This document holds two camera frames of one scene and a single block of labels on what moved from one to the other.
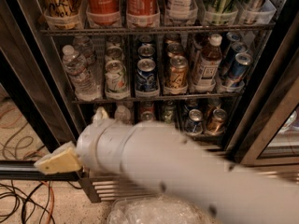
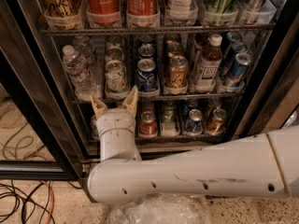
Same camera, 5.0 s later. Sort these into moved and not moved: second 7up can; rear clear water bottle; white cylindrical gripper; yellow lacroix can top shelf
Moved: white cylindrical gripper
Not moved: rear clear water bottle; second 7up can; yellow lacroix can top shelf
